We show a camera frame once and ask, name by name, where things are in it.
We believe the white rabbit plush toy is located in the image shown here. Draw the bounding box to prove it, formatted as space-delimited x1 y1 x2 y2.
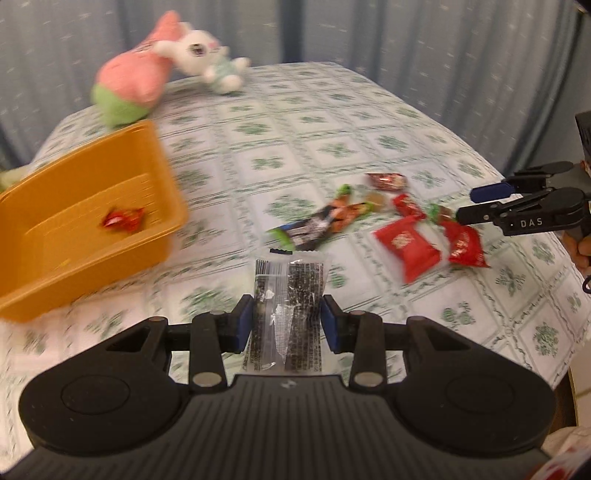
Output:
152 22 251 95

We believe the orange and green snack packet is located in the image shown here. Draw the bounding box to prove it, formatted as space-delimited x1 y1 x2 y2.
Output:
330 185 377 232

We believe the clear black-speckled snack packet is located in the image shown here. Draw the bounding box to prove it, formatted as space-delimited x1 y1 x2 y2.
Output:
240 251 328 374

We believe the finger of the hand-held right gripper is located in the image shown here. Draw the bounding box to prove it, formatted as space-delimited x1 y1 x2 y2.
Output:
456 189 555 225
470 161 575 202

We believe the pink and green plush toy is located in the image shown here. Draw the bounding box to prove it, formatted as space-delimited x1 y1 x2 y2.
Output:
91 10 183 130

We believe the large red snack packet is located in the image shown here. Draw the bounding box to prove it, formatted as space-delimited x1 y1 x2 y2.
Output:
373 216 448 283

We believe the yellow plastic basket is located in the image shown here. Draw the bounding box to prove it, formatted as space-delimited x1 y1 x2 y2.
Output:
0 119 190 323

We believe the small red snack packet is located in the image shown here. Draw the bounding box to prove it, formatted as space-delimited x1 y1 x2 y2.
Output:
392 194 428 220

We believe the dark red snack packet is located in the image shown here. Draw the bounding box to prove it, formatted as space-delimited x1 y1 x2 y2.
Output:
365 172 409 191

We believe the person's patterned clothing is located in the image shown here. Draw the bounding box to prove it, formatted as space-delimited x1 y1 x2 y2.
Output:
538 425 591 480

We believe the blue star-print curtain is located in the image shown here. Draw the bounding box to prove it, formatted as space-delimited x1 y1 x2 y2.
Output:
0 0 591 185

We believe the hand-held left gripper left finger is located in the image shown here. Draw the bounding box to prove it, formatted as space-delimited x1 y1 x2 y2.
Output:
99 295 254 394

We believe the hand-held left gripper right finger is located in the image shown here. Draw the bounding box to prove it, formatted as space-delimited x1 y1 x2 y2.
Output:
323 295 476 392

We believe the green and brown candy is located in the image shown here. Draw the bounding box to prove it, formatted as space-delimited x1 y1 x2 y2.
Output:
427 203 458 224

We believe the red pillow-shaped snack packet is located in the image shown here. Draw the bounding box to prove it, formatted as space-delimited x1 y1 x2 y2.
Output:
441 222 491 269

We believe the green floral printed tablecloth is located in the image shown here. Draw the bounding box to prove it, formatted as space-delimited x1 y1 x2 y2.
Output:
0 61 591 402

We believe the black snack bar packet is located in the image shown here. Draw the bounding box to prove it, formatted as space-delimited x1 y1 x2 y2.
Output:
265 208 342 252

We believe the person's right hand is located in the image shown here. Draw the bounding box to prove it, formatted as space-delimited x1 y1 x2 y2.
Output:
563 228 591 269

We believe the small red candy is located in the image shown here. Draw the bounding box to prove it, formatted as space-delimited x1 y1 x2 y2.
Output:
102 208 146 232

